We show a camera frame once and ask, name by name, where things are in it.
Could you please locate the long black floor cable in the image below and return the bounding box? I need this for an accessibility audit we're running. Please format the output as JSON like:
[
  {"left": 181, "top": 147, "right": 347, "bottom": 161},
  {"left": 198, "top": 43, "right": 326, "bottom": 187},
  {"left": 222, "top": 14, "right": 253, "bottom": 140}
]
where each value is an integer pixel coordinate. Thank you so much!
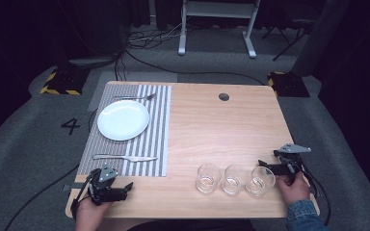
[{"left": 124, "top": 47, "right": 268, "bottom": 87}]

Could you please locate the white round plate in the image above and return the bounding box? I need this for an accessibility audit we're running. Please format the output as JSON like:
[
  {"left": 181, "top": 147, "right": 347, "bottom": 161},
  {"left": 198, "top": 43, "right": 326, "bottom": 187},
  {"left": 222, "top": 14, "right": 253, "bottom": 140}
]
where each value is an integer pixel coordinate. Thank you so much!
[{"left": 96, "top": 99, "right": 150, "bottom": 141}]

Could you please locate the person's right hand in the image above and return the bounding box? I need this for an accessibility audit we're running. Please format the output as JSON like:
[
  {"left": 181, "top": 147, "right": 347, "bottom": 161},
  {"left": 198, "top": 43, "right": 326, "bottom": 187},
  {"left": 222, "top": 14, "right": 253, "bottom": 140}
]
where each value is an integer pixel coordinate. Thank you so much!
[{"left": 275, "top": 172, "right": 311, "bottom": 206}]

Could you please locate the black yellow striped floor base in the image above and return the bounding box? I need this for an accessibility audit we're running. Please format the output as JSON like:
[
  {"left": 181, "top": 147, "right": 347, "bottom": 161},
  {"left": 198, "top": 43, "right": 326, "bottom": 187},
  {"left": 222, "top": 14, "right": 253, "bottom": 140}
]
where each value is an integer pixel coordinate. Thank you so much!
[
  {"left": 267, "top": 70, "right": 311, "bottom": 98},
  {"left": 40, "top": 66, "right": 91, "bottom": 96}
]

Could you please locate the grey striped placemat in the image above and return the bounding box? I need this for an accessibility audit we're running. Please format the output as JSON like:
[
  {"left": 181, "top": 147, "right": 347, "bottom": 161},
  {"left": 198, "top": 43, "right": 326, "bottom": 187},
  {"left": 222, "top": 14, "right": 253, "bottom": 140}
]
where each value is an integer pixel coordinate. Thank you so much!
[{"left": 76, "top": 83, "right": 172, "bottom": 178}]

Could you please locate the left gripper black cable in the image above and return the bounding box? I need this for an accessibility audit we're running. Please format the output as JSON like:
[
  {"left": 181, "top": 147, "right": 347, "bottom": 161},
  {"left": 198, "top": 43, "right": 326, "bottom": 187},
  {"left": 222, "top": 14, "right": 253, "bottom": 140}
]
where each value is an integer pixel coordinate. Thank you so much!
[{"left": 3, "top": 163, "right": 94, "bottom": 231}]

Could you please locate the grey tape strip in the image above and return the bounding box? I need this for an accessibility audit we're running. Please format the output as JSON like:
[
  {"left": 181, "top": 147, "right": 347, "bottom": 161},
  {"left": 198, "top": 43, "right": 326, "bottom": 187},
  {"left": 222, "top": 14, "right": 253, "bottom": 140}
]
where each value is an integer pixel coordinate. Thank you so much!
[{"left": 61, "top": 182, "right": 93, "bottom": 193}]

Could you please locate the white metal table frame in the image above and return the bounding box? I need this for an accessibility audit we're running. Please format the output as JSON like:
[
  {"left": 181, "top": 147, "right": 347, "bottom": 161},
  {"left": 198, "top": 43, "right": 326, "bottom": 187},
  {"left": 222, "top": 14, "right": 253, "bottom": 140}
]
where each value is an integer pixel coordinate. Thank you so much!
[{"left": 177, "top": 0, "right": 262, "bottom": 60}]

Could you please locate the person's dark clothing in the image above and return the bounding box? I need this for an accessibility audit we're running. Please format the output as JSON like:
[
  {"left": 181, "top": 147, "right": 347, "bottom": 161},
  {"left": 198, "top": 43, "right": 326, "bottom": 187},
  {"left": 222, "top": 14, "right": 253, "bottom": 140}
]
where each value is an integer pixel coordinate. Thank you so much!
[{"left": 126, "top": 218, "right": 254, "bottom": 231}]

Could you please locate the clear drinking glass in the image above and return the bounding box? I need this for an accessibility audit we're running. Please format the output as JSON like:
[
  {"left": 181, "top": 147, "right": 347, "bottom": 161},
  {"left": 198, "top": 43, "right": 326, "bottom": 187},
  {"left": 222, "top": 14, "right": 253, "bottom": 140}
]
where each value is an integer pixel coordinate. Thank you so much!
[
  {"left": 221, "top": 164, "right": 249, "bottom": 196},
  {"left": 196, "top": 163, "right": 223, "bottom": 194},
  {"left": 245, "top": 166, "right": 277, "bottom": 197}
]

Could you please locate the bundle of floor cables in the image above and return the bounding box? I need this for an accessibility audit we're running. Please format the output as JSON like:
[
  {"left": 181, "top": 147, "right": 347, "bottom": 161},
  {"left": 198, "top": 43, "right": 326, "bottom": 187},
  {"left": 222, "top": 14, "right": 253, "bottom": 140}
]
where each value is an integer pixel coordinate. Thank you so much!
[{"left": 127, "top": 20, "right": 194, "bottom": 50}]

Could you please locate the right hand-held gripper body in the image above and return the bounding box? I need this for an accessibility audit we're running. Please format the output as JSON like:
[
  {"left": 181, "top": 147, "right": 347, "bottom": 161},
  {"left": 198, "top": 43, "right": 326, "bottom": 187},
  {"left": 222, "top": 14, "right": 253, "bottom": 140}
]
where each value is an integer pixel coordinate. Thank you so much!
[{"left": 272, "top": 142, "right": 312, "bottom": 187}]

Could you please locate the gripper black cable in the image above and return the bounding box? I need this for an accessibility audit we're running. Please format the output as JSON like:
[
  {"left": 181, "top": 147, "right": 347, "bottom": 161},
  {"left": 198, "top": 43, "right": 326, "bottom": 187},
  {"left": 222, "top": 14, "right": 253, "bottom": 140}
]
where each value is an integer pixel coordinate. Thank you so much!
[
  {"left": 302, "top": 163, "right": 332, "bottom": 226},
  {"left": 3, "top": 163, "right": 94, "bottom": 231}
]

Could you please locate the black folding chair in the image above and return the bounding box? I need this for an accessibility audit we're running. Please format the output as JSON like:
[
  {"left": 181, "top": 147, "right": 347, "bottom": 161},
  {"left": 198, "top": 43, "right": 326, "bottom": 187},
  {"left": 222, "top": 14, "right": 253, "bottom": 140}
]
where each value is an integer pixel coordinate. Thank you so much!
[{"left": 261, "top": 0, "right": 316, "bottom": 62}]

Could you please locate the grey stand base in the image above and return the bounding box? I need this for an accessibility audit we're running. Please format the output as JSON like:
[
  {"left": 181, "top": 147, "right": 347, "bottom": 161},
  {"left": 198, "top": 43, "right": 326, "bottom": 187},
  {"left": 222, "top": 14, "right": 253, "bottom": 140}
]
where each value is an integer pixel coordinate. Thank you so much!
[{"left": 67, "top": 55, "right": 119, "bottom": 69}]

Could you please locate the person's left hand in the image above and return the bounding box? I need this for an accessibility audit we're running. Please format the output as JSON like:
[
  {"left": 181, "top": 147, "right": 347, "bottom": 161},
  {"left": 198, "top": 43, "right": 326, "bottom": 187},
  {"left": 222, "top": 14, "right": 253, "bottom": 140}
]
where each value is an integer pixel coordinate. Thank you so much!
[{"left": 74, "top": 198, "right": 114, "bottom": 231}]

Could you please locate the grey padded post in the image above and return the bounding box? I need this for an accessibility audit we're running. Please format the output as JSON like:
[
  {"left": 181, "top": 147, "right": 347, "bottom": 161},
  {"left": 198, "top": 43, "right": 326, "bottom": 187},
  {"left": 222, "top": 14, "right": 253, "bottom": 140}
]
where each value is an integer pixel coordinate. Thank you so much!
[{"left": 291, "top": 0, "right": 352, "bottom": 77}]

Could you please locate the silver fork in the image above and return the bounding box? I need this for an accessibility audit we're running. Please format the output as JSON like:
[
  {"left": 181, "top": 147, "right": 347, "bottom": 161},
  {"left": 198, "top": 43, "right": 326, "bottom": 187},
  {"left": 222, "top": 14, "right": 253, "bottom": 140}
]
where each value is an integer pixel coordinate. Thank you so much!
[{"left": 113, "top": 92, "right": 158, "bottom": 101}]

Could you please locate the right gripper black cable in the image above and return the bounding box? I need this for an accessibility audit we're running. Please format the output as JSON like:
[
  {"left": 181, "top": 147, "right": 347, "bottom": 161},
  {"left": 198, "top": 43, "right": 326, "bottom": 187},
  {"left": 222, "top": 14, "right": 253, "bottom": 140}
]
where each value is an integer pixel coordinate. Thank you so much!
[{"left": 302, "top": 163, "right": 332, "bottom": 226}]

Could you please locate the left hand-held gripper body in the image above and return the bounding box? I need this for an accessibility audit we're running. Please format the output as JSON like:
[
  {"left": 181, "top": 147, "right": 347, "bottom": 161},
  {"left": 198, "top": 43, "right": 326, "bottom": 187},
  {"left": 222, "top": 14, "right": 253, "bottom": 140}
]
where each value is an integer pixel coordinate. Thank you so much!
[{"left": 88, "top": 165, "right": 127, "bottom": 207}]

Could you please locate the silver table knife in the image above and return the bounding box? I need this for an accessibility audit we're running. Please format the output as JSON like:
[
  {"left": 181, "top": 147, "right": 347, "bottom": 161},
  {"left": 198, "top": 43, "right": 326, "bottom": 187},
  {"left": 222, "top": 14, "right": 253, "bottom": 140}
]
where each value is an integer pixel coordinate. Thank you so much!
[{"left": 92, "top": 153, "right": 159, "bottom": 163}]

